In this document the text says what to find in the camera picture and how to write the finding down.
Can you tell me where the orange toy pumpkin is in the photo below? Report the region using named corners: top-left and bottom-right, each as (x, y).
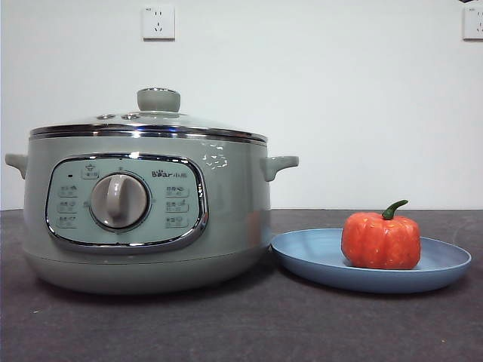
top-left (341, 198), bottom-right (422, 271)

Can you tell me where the white wall socket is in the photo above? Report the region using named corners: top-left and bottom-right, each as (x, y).
top-left (142, 4), bottom-right (177, 42)
top-left (463, 6), bottom-right (483, 41)

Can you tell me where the pale green electric steamer pot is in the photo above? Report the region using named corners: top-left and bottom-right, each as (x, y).
top-left (4, 132), bottom-right (300, 296)

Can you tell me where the glass lid with green knob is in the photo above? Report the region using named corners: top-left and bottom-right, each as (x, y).
top-left (29, 87), bottom-right (268, 145)

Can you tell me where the blue plate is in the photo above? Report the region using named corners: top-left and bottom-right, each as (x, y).
top-left (270, 227), bottom-right (473, 295)

